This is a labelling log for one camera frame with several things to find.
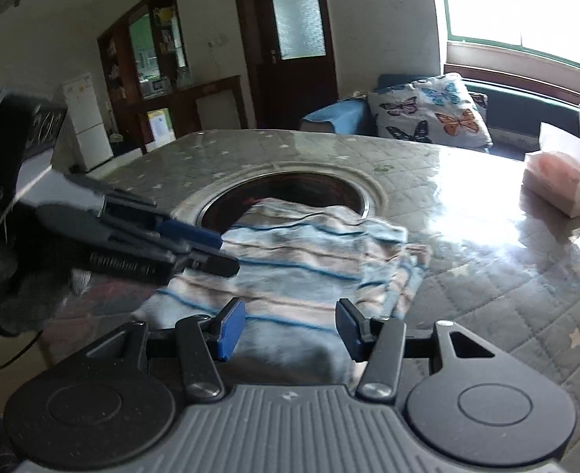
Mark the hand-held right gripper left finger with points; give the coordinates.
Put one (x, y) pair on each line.
(230, 327)

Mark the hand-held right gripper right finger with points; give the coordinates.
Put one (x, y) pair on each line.
(351, 327)

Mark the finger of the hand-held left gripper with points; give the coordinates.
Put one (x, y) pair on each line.
(211, 263)
(191, 236)

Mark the blue striped shirt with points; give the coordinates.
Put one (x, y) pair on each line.
(299, 266)

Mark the person's left hand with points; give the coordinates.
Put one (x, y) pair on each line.
(23, 286)

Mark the white refrigerator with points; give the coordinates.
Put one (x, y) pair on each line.
(90, 123)

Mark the round built-in table stove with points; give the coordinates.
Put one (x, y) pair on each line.
(299, 189)

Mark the dark wooden display cabinet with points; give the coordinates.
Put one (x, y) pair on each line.
(122, 74)

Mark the dark wooden sideboard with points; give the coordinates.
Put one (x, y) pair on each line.
(221, 103)

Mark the dark wooden glass door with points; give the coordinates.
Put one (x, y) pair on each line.
(294, 83)

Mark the blue sofa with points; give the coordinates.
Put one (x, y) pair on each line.
(334, 118)

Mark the butterfly print pillow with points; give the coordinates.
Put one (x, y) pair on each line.
(428, 108)

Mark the tissue box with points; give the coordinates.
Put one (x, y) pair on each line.
(561, 182)

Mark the large window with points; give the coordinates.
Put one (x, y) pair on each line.
(516, 0)

